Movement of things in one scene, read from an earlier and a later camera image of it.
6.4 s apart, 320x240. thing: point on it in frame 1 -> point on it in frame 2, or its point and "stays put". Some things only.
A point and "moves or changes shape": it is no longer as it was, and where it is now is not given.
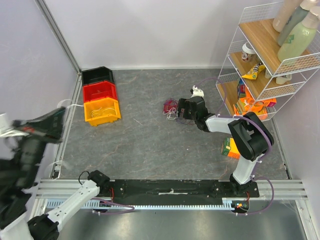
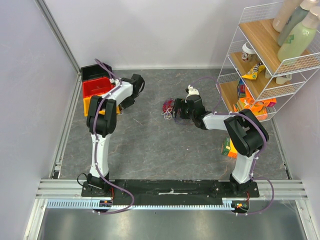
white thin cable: [95, 110] moves or changes shape
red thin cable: [170, 105] stays put
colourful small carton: [241, 89] stays put
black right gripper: [189, 110] stays put
